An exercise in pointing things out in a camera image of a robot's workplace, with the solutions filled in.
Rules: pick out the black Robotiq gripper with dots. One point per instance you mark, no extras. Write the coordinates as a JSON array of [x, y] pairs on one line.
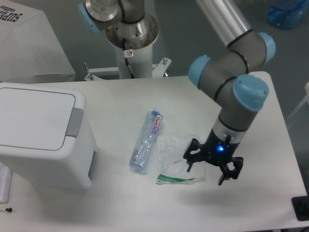
[[217, 153]]

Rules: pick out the crushed clear plastic bottle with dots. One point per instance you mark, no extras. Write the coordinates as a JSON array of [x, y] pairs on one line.
[[146, 140]]

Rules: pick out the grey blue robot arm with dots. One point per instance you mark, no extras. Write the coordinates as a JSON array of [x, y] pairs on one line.
[[227, 80]]

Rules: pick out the white bracket with bolts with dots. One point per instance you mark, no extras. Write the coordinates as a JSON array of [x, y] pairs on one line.
[[96, 74]]

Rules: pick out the blue transparent water jug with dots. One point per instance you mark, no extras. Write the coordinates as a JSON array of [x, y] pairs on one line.
[[287, 14]]

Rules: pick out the white printed cloth cover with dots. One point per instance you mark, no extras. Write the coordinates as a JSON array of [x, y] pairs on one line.
[[29, 49]]

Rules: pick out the black device at table edge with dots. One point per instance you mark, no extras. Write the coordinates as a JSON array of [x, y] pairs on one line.
[[301, 207]]

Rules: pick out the white push-lid trash can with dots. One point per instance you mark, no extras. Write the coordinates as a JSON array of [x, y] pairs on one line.
[[45, 135]]

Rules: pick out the clear plastic bag green stripe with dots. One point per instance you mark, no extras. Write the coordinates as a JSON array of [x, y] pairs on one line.
[[172, 167]]

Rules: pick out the white frame at right edge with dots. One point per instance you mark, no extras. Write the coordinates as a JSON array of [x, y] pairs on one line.
[[304, 101]]

